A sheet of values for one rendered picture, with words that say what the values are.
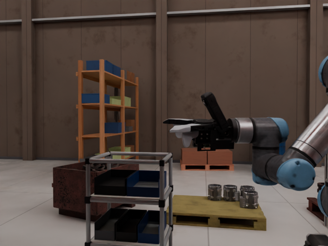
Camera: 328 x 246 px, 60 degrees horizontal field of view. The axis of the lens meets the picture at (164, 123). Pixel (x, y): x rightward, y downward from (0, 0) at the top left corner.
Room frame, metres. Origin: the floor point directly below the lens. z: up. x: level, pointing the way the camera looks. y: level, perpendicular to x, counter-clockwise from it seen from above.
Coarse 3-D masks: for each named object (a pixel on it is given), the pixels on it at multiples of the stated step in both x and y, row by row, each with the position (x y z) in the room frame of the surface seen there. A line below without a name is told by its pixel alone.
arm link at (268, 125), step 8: (256, 120) 0.81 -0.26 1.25; (264, 120) 0.81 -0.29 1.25; (272, 120) 0.81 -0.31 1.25; (280, 120) 0.82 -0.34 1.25; (256, 128) 0.79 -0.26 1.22; (264, 128) 0.80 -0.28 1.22; (272, 128) 0.80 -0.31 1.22; (280, 128) 0.80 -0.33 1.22; (288, 128) 0.81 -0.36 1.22; (256, 136) 0.80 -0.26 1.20; (264, 136) 0.80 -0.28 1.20; (272, 136) 0.80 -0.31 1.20; (280, 136) 0.80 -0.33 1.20; (256, 144) 0.82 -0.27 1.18; (264, 144) 0.80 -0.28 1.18; (272, 144) 0.80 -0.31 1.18
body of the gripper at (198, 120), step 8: (200, 120) 0.81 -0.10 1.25; (208, 120) 0.82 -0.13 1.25; (232, 120) 0.80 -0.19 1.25; (208, 128) 0.78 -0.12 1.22; (216, 128) 0.80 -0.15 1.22; (232, 128) 0.80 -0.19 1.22; (200, 136) 0.79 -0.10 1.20; (208, 136) 0.79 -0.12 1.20; (216, 136) 0.81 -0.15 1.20; (224, 136) 0.81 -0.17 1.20; (232, 136) 0.80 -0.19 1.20; (192, 144) 0.84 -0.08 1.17; (200, 144) 0.78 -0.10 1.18; (208, 144) 0.80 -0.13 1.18; (216, 144) 0.81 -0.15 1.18; (224, 144) 0.81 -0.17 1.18; (232, 144) 0.81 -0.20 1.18
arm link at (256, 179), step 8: (256, 152) 0.82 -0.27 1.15; (264, 152) 0.80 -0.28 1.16; (272, 152) 0.80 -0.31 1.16; (256, 160) 0.81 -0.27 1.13; (264, 160) 0.77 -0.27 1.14; (256, 168) 0.81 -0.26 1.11; (264, 168) 0.76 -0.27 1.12; (256, 176) 0.81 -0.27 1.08; (264, 176) 0.78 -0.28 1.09; (264, 184) 0.80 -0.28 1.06; (272, 184) 0.80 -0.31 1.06
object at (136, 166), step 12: (60, 168) 3.55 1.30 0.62; (72, 168) 3.89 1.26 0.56; (84, 168) 3.74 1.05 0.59; (96, 168) 3.72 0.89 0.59; (120, 168) 3.69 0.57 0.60; (132, 168) 3.95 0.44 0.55; (60, 180) 3.55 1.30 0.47; (72, 180) 3.46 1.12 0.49; (84, 180) 3.37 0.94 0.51; (60, 192) 3.55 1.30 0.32; (72, 192) 3.46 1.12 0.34; (84, 192) 3.37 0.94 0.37; (60, 204) 3.55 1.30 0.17; (72, 204) 3.46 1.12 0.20; (84, 204) 3.37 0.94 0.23; (96, 204) 3.29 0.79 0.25; (120, 204) 3.69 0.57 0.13; (132, 204) 3.96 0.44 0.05; (72, 216) 3.58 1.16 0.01; (84, 216) 3.49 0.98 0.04; (96, 216) 3.40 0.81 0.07
